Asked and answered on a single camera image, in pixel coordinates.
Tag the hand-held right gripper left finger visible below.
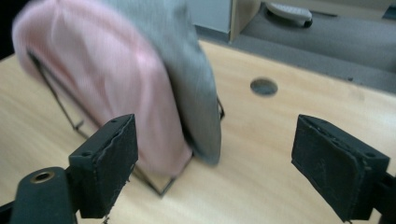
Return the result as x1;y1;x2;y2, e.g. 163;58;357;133
68;113;139;219

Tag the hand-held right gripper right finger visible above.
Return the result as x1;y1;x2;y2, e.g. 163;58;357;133
290;114;391;223

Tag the black wire rack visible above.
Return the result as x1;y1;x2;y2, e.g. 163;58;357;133
27;50;226;198

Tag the pink beanie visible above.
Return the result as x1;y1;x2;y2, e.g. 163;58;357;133
11;0;194;179

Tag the grey beanie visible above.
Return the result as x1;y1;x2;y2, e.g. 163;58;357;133
101;0;223;166

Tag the round grey table grommet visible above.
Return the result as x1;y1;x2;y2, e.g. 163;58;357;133
249;77;279;98

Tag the grey object under desk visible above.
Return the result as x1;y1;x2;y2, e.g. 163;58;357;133
265;1;314;29

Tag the white panel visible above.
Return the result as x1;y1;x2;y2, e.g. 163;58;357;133
186;0;233;35

